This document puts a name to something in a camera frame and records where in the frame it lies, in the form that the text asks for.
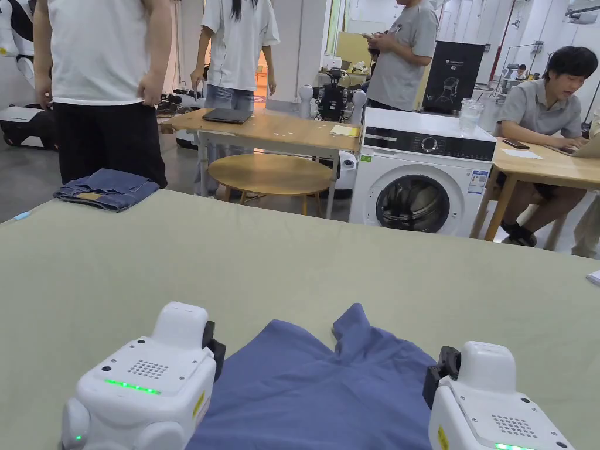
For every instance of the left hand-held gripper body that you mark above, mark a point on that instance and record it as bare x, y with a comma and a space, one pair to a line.
140, 408

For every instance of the white humanoid robot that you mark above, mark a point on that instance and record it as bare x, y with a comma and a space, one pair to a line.
18, 117

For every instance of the folded blue jeans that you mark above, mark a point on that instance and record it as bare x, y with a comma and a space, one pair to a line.
110, 190

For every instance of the white paper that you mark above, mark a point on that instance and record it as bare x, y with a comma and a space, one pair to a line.
594, 276

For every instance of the black and white robot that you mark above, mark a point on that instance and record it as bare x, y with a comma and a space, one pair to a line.
333, 101

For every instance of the wooden desk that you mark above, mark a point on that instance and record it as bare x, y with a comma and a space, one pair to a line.
539, 164

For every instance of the black printed carton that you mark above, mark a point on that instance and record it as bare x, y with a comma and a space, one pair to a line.
452, 75

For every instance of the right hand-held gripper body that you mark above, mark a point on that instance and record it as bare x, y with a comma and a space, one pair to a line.
483, 412

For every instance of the white washing machine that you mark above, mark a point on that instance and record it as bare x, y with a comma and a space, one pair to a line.
422, 187

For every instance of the bed with pale green sheet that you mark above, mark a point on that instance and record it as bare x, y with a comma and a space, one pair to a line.
281, 262

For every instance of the blue shirt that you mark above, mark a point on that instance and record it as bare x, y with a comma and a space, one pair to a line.
309, 393

